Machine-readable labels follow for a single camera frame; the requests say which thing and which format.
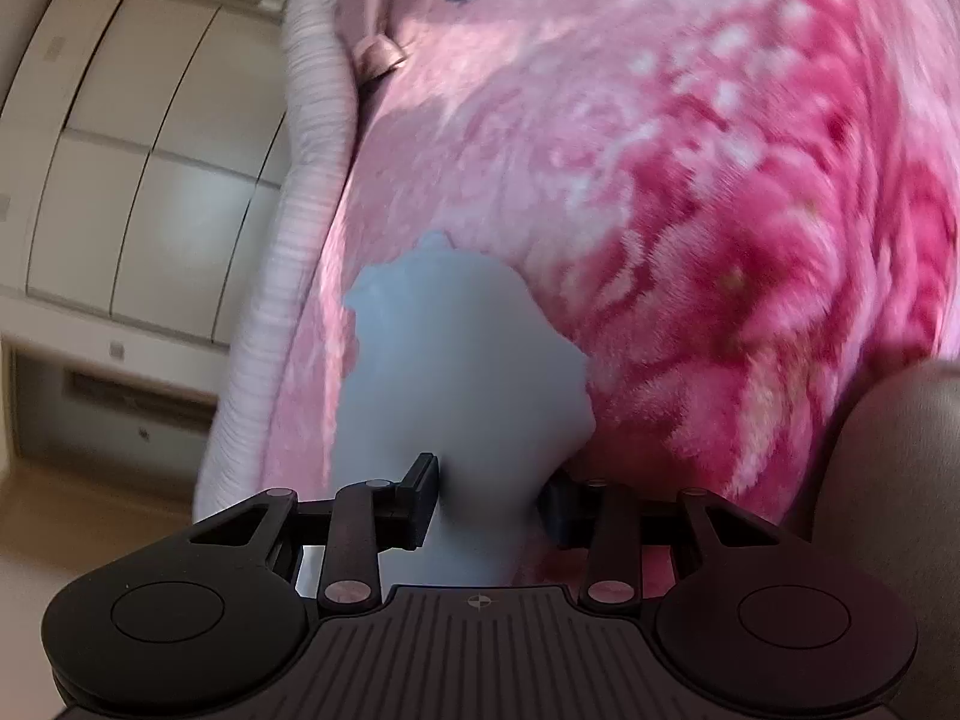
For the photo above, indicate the person's right hand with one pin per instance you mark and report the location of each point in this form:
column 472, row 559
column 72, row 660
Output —
column 889, row 502

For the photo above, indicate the white wardrobe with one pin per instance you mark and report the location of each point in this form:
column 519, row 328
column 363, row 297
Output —
column 143, row 149

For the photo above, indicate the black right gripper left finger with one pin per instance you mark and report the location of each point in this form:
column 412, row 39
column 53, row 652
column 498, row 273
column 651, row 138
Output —
column 410, row 505

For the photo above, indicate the light blue garment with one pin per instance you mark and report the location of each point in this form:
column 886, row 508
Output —
column 453, row 357

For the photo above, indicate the lilac striped quilt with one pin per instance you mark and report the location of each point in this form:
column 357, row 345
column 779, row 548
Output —
column 321, row 124

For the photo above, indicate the pink floral blanket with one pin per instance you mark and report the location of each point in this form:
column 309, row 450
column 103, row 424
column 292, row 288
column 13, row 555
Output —
column 742, row 211

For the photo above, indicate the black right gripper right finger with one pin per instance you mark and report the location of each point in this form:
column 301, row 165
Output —
column 569, row 510

